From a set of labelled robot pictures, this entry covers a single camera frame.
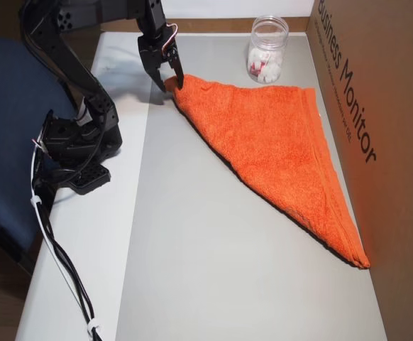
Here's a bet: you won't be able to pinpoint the black cable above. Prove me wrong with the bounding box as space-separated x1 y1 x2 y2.
32 170 101 341
28 148 103 341

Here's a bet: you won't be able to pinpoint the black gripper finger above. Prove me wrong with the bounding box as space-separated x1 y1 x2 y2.
166 48 186 90
145 68 167 94

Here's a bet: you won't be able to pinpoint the brown cardboard monitor box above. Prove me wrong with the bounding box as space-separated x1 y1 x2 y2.
307 0 413 341

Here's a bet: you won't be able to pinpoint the blue office chair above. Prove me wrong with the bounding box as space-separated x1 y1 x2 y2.
0 38 79 276

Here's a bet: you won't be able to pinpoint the black and white cables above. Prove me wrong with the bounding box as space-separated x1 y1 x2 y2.
31 156 97 341

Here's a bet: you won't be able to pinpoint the orange terry towel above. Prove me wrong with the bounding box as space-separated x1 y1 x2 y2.
164 73 371 271

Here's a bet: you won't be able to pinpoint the grey desk mat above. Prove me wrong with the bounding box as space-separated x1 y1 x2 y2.
114 34 388 341

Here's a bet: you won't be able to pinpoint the clear jar with white cubes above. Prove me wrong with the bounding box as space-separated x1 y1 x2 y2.
246 15 290 85

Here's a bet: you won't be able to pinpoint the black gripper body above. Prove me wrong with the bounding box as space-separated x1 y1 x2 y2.
137 24 178 72

